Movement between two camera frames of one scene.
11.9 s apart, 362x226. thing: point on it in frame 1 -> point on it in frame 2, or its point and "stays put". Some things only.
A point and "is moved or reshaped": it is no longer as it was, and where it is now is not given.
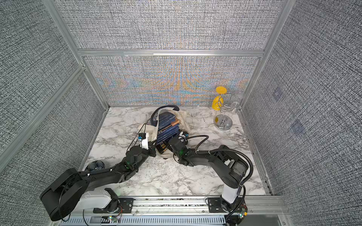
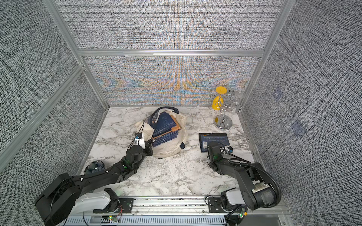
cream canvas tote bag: x=151 y=128 is moved or reshaped
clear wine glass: x=235 y=105 stays put
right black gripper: x=169 y=142 -> x=208 y=146
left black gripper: x=152 y=152 stays put
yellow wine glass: x=217 y=102 stays put
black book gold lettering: x=161 y=147 -> x=204 y=138
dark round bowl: x=95 y=165 stays put
